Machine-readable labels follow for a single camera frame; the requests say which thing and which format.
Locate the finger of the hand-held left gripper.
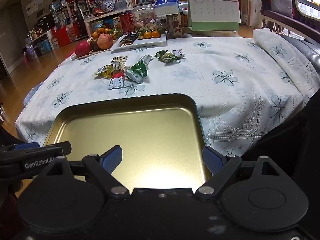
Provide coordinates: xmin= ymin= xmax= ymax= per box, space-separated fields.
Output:
xmin=14 ymin=141 xmax=72 ymax=157

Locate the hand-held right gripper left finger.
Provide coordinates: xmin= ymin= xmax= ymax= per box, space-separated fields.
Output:
xmin=37 ymin=144 xmax=131 ymax=198

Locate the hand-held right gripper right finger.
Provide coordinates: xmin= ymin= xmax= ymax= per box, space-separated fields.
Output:
xmin=194 ymin=146 xmax=288 ymax=198

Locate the gold metal tray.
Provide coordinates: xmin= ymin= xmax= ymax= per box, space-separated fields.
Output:
xmin=43 ymin=93 xmax=211 ymax=190

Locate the white and blue snack packet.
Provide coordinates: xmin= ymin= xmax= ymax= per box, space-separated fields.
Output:
xmin=107 ymin=78 xmax=124 ymax=91

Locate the gold foil candy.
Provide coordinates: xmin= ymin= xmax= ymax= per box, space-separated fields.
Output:
xmin=94 ymin=64 xmax=113 ymax=78

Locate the green leaf print snack packet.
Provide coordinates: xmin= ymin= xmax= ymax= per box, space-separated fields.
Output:
xmin=124 ymin=60 xmax=149 ymax=84

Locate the beige patterned snack packet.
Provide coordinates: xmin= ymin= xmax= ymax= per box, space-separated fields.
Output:
xmin=112 ymin=56 xmax=128 ymax=72

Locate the green and yellow snack packet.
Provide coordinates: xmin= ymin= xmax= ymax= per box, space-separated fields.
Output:
xmin=162 ymin=52 xmax=181 ymax=63

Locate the blue table underlay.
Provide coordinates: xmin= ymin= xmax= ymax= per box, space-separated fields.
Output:
xmin=24 ymin=82 xmax=42 ymax=105

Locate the white floral tablecloth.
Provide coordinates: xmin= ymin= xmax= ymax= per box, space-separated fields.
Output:
xmin=15 ymin=29 xmax=320 ymax=160

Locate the blue storage box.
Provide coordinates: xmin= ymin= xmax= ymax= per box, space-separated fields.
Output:
xmin=35 ymin=39 xmax=52 ymax=55

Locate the yellow fruit tray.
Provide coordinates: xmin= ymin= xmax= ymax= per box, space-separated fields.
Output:
xmin=71 ymin=36 xmax=118 ymax=60

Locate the low white shelf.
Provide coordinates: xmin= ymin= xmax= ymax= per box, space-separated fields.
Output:
xmin=25 ymin=29 xmax=54 ymax=55

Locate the red apple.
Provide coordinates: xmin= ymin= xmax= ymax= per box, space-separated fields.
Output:
xmin=75 ymin=41 xmax=91 ymax=57

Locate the red box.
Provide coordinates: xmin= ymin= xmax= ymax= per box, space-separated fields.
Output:
xmin=51 ymin=22 xmax=78 ymax=48

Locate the pink apple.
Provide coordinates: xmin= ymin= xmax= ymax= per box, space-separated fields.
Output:
xmin=97 ymin=33 xmax=114 ymax=50

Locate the white rectangular plate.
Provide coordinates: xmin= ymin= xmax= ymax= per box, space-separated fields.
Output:
xmin=111 ymin=33 xmax=167 ymax=52

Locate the black snack packet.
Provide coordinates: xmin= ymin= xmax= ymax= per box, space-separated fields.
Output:
xmin=119 ymin=32 xmax=138 ymax=46

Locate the blue printed tub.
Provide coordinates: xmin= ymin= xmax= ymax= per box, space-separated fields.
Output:
xmin=91 ymin=21 xmax=105 ymax=32

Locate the small yellow jar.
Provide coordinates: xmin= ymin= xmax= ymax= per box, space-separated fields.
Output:
xmin=112 ymin=17 xmax=123 ymax=32

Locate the red can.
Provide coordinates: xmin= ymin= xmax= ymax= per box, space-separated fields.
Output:
xmin=119 ymin=10 xmax=136 ymax=33

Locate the white bookshelf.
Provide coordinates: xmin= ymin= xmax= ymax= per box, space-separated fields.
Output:
xmin=50 ymin=0 xmax=93 ymax=30

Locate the brown printed box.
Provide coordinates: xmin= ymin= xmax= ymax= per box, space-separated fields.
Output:
xmin=166 ymin=14 xmax=184 ymax=35

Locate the black leather sofa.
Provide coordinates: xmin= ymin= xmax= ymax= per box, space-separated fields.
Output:
xmin=280 ymin=34 xmax=320 ymax=90

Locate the large clear glass jar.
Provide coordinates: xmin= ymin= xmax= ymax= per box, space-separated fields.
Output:
xmin=132 ymin=3 xmax=157 ymax=30

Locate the green desk calendar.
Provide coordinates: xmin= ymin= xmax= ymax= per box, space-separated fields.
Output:
xmin=187 ymin=0 xmax=241 ymax=32

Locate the blue and white vase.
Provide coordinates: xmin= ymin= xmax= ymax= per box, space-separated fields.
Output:
xmin=101 ymin=0 xmax=115 ymax=12

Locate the blue and white tissue box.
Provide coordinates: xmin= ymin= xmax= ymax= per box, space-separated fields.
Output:
xmin=154 ymin=0 xmax=181 ymax=18

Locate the ornate wooden chair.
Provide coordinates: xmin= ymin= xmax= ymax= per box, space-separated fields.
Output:
xmin=259 ymin=0 xmax=320 ymax=34

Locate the grey cushion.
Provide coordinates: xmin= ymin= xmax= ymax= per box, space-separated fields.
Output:
xmin=270 ymin=0 xmax=294 ymax=18

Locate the white wall poster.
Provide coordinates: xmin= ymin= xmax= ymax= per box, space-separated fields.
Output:
xmin=26 ymin=0 xmax=43 ymax=15

